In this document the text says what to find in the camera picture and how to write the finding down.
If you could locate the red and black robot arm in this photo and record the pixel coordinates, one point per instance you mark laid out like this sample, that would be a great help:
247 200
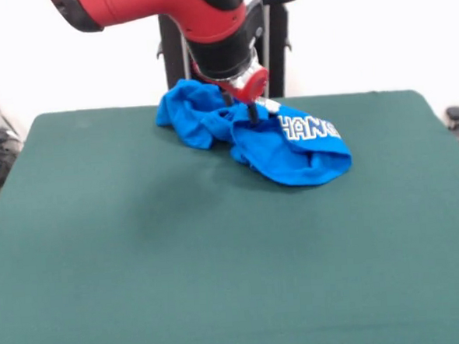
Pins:
189 18

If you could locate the blue printed T-shirt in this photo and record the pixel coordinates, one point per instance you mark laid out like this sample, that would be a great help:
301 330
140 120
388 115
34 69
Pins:
291 156

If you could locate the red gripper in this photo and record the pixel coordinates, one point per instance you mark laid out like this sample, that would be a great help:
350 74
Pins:
251 86

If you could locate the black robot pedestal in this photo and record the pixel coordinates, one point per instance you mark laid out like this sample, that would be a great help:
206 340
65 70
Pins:
276 40

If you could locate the dark green table cloth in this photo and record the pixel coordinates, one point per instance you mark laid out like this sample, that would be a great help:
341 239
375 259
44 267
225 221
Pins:
220 278

